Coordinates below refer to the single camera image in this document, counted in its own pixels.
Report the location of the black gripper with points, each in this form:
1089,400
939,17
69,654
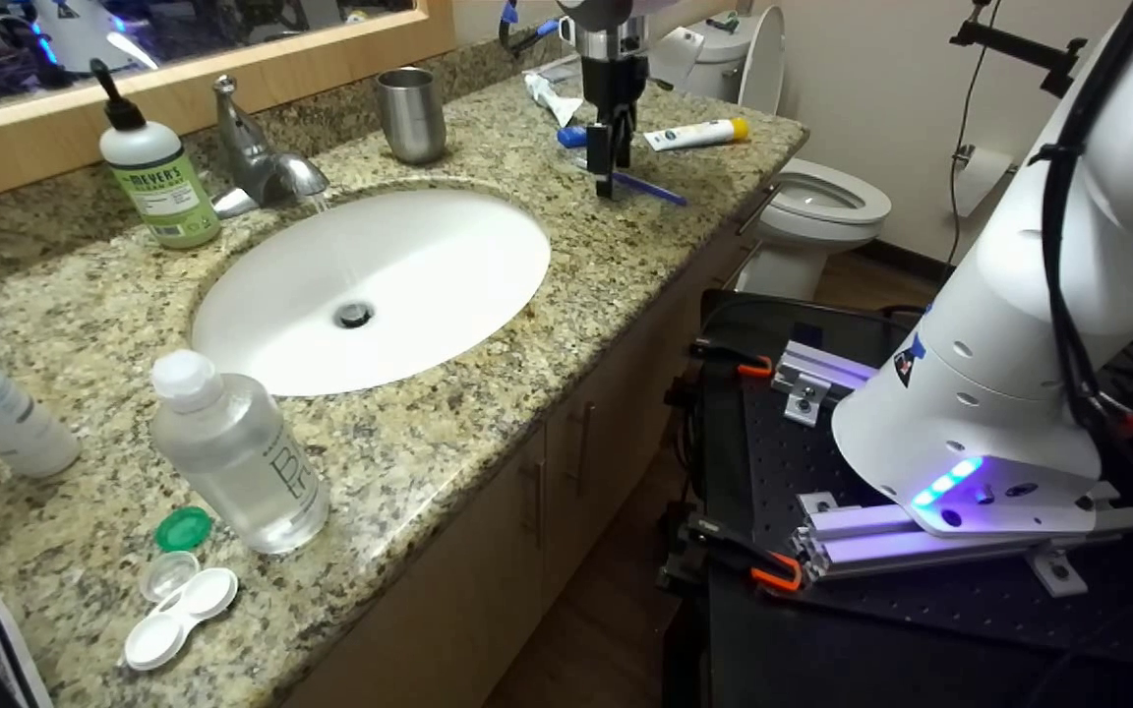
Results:
614,72

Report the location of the blue and clear toothbrush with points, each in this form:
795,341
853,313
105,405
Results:
655,195

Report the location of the chrome faucet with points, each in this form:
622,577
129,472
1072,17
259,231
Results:
286,172
231,102

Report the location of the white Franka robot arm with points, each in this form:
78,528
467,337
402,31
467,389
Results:
1014,354

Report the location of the stainless steel cup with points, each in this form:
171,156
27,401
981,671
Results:
411,118

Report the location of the small blue floss container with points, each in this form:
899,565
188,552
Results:
576,136

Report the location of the yellow sponge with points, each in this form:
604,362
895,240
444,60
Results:
691,136

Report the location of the grey toothpaste tube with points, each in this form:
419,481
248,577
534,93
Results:
550,97

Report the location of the white toilet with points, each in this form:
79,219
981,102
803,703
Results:
828,202

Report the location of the orange clamp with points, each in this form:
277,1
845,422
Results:
739,362
778,577

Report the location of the white oval sink basin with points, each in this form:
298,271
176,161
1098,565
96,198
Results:
371,287

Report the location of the beige vanity cabinet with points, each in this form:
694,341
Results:
568,459

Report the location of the wooden framed mirror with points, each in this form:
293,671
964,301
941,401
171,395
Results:
198,85

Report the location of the green soap pump bottle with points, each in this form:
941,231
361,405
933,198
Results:
159,183

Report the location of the clear plastic bottle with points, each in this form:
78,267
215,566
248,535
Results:
246,467

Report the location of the black robot table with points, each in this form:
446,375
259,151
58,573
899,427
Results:
790,644

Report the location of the green screw cap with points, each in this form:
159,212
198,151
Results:
188,528

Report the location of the clear round cap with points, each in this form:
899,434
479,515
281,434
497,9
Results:
167,577

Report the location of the white contact lens case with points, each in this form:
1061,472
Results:
180,624

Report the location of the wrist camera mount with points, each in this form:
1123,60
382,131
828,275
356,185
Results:
610,9

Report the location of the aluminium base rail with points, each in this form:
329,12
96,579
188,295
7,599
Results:
895,535

